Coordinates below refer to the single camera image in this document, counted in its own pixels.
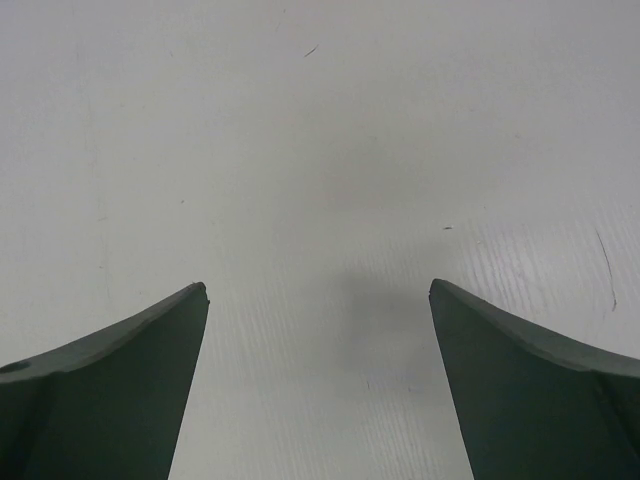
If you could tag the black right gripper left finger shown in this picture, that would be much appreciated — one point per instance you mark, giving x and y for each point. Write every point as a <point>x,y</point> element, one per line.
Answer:
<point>108,405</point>

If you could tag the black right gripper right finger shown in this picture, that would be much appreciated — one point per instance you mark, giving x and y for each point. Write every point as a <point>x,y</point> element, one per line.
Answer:
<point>532,403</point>

